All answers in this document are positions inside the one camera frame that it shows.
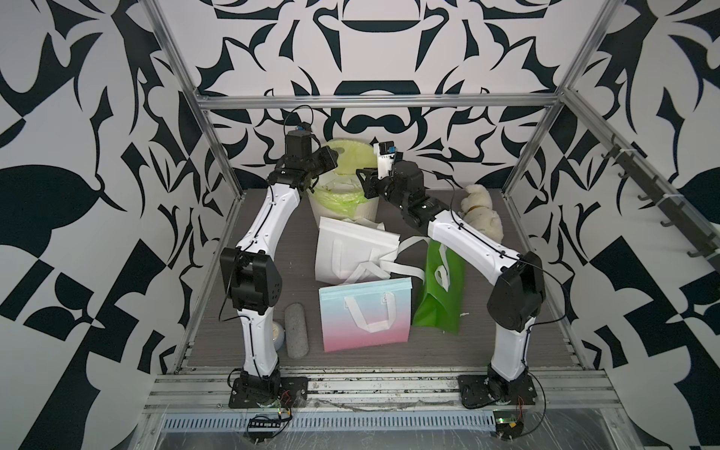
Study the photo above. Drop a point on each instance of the pink and teal gift bag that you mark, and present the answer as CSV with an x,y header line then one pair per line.
x,y
366,314

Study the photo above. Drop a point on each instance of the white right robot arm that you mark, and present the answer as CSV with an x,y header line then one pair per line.
x,y
518,283

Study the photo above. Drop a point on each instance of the white plush dog toy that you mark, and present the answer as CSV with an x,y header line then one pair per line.
x,y
477,210

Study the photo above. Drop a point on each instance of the small round alarm clock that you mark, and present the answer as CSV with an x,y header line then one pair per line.
x,y
278,335

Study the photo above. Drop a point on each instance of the grey oval case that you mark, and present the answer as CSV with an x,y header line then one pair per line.
x,y
297,336

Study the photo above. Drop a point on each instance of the white gift bag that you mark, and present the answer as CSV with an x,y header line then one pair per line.
x,y
349,253

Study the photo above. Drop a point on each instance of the black wall hook rail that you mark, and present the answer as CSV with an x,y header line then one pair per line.
x,y
657,191

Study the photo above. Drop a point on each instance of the green gift bag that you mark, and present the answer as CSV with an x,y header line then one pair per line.
x,y
441,297

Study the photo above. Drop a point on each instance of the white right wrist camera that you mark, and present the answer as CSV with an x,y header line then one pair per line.
x,y
386,153

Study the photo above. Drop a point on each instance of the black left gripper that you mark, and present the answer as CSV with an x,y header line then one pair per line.
x,y
322,155

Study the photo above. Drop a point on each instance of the white trash bin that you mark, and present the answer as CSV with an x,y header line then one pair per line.
x,y
341,197

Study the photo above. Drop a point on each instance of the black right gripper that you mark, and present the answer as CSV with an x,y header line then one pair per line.
x,y
370,184

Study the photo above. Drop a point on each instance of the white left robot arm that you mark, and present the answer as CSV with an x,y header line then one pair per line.
x,y
250,276

